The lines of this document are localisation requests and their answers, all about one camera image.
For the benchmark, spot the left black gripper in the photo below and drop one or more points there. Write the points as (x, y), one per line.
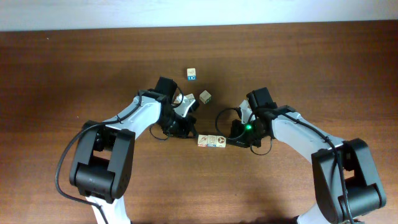
(184, 130)

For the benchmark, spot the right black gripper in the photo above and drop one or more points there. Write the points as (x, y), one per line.
(237, 135)

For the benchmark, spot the wooden soccer ball block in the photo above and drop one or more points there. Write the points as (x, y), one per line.
(221, 141)

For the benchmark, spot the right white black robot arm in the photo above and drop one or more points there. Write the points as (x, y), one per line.
(346, 181)

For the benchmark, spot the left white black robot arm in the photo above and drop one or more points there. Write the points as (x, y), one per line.
(102, 164)

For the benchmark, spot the wooden block green side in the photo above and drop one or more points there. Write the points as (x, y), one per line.
(190, 96)

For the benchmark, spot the wooden block green edge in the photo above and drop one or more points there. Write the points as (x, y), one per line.
(205, 97)

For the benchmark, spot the wooden block blue side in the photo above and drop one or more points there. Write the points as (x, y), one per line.
(191, 74)

